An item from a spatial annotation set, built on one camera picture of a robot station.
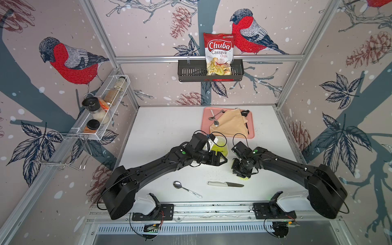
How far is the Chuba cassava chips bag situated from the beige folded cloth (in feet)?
1.18

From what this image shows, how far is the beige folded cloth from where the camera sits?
1063 millimetres

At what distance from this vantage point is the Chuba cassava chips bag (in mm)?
831
